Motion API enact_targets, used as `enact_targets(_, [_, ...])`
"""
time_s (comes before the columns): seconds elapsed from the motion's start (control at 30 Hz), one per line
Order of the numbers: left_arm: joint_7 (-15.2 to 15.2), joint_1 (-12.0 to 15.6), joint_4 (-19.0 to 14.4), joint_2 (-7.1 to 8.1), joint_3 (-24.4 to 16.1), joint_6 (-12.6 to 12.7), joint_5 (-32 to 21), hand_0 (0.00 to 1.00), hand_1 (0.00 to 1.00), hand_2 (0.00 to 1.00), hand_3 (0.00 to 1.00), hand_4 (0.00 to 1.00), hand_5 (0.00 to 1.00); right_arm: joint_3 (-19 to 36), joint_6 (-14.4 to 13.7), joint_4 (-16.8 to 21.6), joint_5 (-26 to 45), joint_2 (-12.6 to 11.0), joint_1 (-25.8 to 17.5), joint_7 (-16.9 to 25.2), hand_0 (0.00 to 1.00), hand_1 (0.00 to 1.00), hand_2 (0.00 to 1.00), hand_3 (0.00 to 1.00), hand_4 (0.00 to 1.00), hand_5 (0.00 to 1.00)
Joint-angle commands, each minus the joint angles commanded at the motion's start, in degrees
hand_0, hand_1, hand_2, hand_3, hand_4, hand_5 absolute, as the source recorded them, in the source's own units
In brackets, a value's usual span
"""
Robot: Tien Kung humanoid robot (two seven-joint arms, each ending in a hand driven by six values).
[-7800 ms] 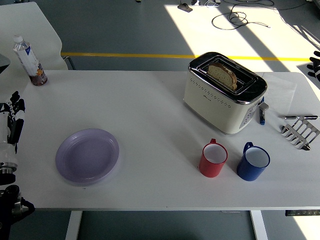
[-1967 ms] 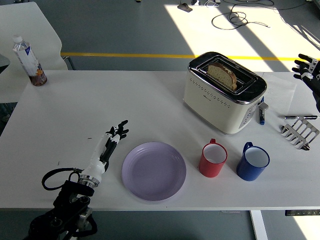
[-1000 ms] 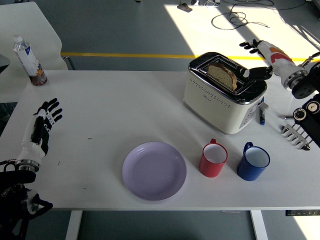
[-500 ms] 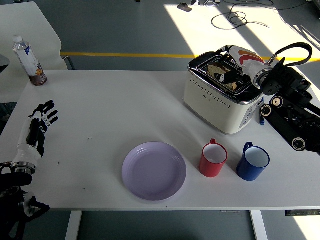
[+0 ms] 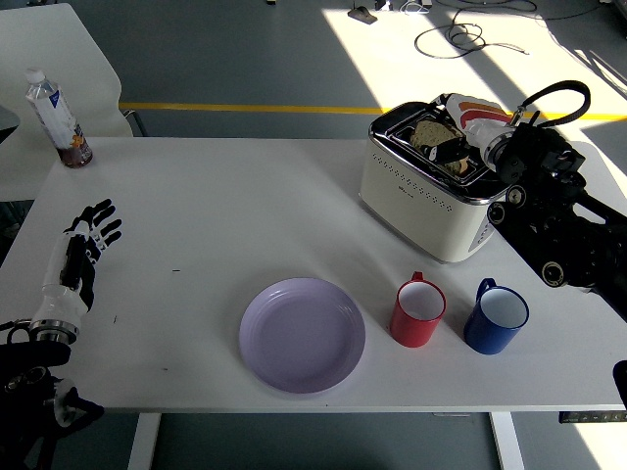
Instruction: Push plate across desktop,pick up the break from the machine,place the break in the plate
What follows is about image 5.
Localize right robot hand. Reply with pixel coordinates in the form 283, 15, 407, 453
421, 92, 515, 165

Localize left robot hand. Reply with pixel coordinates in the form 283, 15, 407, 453
28, 198, 123, 327

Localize bread slice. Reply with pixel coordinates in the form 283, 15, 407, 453
410, 119, 471, 176

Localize purple plate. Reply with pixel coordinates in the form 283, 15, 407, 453
238, 277, 367, 396

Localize cream chrome toaster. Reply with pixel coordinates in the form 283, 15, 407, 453
359, 101, 510, 264

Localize black floor device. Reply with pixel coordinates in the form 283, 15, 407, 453
347, 5, 379, 24

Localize clear plastic drink bottle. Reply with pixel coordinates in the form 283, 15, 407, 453
24, 68, 94, 170

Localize white table leg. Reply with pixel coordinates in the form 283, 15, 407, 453
125, 413, 163, 470
489, 412, 526, 470

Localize metal chair leg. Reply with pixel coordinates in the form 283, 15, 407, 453
121, 110, 148, 138

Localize blue enamel mug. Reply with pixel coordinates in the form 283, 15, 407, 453
462, 277, 530, 355

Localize red enamel mug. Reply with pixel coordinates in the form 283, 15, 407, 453
389, 271, 448, 349

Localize white side table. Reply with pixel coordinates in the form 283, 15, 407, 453
0, 2, 134, 202

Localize black table control panel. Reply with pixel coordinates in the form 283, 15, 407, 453
557, 410, 627, 425

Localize black floor cable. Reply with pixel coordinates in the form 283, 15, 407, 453
413, 0, 540, 60

